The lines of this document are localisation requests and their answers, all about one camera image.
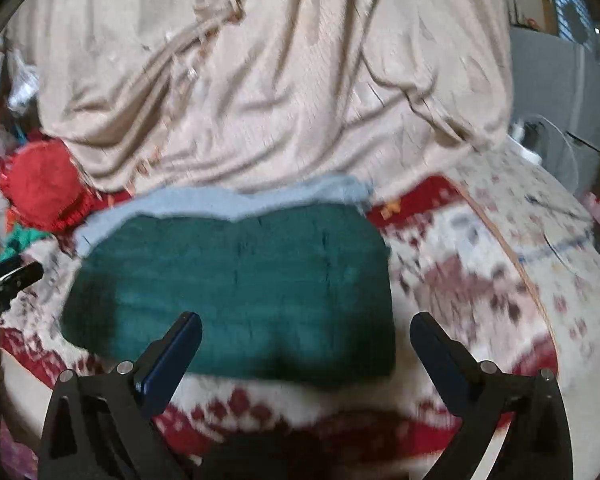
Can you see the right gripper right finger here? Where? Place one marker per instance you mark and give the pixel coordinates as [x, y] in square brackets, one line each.
[537, 444]

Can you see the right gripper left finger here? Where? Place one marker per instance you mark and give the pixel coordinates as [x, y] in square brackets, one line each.
[102, 426]

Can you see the green quilted puffer jacket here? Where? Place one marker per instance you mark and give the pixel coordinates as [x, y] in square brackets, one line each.
[297, 295]

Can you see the green knitted cloth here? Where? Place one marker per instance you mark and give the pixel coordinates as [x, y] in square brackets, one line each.
[19, 239]

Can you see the red embroidered round cushion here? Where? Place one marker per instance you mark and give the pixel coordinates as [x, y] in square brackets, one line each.
[46, 188]

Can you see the floral red white bedspread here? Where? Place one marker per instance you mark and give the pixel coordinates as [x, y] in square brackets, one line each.
[496, 250]

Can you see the light blue folded garment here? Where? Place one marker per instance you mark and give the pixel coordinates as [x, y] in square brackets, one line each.
[221, 203]

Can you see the white power strip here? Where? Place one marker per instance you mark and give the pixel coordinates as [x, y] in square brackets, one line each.
[514, 142]

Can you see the beige patterned curtain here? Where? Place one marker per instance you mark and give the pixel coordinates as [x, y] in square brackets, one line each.
[254, 94]

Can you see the grey refrigerator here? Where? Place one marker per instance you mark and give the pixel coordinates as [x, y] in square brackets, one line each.
[557, 91]

